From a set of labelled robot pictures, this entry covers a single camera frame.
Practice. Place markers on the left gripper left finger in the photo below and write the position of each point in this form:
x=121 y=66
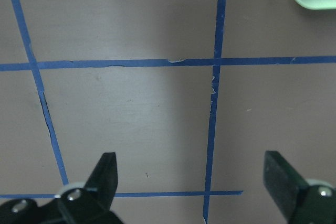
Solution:
x=91 y=202

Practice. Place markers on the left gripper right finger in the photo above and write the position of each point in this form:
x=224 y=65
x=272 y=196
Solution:
x=299 y=200

